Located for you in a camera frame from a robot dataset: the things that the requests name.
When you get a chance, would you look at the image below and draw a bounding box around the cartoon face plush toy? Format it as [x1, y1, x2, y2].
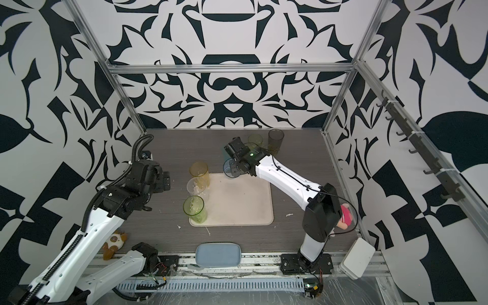
[336, 203, 353, 230]

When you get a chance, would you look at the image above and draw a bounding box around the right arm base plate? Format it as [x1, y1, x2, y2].
[280, 253, 334, 275]

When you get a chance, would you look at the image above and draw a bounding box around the black wall hook rack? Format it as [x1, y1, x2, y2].
[377, 97, 466, 202]

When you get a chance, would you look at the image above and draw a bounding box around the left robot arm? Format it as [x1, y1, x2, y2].
[8, 160, 170, 304]

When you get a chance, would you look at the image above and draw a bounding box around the white brown plush toy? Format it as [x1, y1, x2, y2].
[102, 230, 128, 261]

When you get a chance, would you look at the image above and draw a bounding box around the tall green plastic cup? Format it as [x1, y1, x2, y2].
[183, 196, 207, 224]

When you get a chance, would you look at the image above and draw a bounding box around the blue clear plastic cup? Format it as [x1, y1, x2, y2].
[222, 158, 243, 179]

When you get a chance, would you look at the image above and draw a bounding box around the beige plastic tray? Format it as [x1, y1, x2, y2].
[189, 174, 274, 227]

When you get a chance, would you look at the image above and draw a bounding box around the left black corrugated cable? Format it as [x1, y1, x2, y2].
[18, 134, 155, 305]

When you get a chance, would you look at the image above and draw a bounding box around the white slotted cable duct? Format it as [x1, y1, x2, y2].
[117, 278, 307, 294]

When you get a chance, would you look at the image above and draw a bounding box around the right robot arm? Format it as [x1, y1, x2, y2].
[224, 137, 343, 264]

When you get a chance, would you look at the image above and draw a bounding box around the blue grey oval dish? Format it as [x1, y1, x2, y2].
[195, 243, 241, 268]

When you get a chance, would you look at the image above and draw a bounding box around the small green plastic cup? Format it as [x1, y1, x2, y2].
[245, 133, 263, 149]

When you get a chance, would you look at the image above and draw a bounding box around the white rectangular box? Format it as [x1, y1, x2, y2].
[339, 238, 376, 280]

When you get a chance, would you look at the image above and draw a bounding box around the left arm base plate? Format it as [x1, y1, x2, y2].
[149, 255, 180, 277]

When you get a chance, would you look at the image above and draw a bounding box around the amber plastic cup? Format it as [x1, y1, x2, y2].
[189, 161, 210, 188]

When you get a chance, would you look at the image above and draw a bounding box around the grey smoked plastic cup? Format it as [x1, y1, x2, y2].
[268, 128, 285, 156]

